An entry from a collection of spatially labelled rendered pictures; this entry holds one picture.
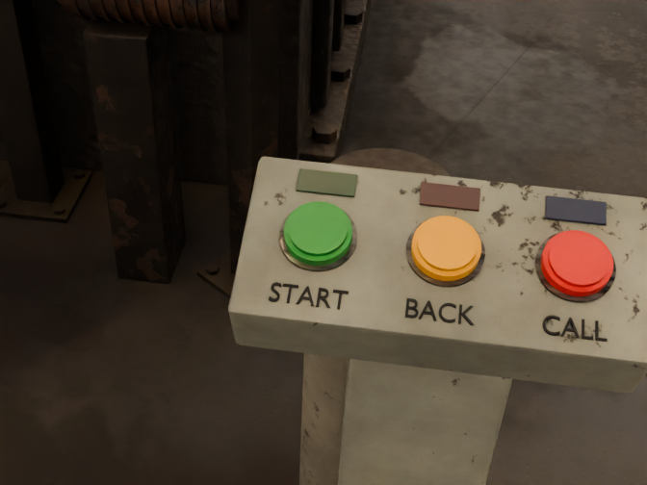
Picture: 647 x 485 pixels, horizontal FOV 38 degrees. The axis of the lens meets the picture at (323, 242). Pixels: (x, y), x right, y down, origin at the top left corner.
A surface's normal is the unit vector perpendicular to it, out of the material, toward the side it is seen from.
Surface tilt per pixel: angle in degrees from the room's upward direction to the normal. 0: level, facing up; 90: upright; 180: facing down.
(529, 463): 0
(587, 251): 20
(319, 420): 90
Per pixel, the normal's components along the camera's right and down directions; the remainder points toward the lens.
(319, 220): -0.01, -0.49
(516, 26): 0.04, -0.76
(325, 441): -0.63, 0.49
